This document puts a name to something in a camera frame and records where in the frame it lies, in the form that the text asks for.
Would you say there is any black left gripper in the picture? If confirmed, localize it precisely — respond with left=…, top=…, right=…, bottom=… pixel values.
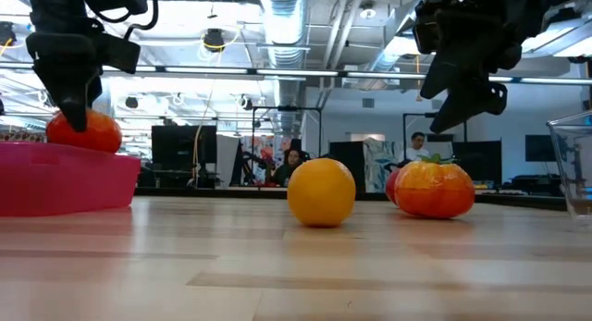
left=25, top=31, right=105, bottom=133

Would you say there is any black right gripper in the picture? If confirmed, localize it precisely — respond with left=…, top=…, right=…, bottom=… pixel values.
left=413, top=0, right=549, bottom=135

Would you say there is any red-orange tomato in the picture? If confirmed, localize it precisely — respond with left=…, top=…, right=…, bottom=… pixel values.
left=44, top=108, right=124, bottom=154

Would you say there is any red apple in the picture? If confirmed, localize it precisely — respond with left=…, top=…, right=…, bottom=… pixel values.
left=385, top=167, right=401, bottom=206

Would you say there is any person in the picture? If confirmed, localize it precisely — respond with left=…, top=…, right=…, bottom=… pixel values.
left=398, top=131, right=432, bottom=167
left=270, top=148, right=305, bottom=188

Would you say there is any black divider panel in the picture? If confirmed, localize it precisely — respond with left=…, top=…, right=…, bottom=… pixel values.
left=451, top=140, right=503, bottom=186
left=328, top=141, right=367, bottom=192

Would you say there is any pink plastic basket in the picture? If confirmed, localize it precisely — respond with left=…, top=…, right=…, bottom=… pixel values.
left=0, top=142, right=142, bottom=218

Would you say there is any large orange tomato green leaf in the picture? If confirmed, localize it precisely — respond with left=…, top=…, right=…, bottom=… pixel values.
left=393, top=153, right=476, bottom=220

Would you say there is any large black monitor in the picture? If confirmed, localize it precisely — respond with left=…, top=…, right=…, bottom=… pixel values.
left=151, top=125, right=218, bottom=172

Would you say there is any clear plastic container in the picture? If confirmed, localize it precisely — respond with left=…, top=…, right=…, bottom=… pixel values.
left=546, top=110, right=592, bottom=223

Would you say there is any long ceiling light bar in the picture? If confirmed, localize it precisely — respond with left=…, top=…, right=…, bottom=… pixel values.
left=0, top=61, right=592, bottom=86

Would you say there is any round orange fruit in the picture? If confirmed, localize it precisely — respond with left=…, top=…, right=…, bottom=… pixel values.
left=287, top=157, right=357, bottom=228

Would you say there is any black metal frame stand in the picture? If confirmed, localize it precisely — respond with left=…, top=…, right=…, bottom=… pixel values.
left=251, top=105, right=324, bottom=184
left=402, top=111, right=468, bottom=161

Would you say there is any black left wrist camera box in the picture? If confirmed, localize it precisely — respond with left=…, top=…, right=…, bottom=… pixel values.
left=94, top=32, right=142, bottom=75

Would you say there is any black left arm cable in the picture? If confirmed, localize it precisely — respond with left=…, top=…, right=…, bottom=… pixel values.
left=85, top=0, right=160, bottom=41

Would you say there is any black wall screen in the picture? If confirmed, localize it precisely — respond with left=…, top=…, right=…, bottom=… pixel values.
left=524, top=134, right=559, bottom=163

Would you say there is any yellow hanging cable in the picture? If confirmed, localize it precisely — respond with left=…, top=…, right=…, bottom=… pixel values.
left=191, top=47, right=224, bottom=179

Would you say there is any black ceiling camera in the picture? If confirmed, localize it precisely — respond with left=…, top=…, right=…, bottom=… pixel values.
left=202, top=28, right=227, bottom=54

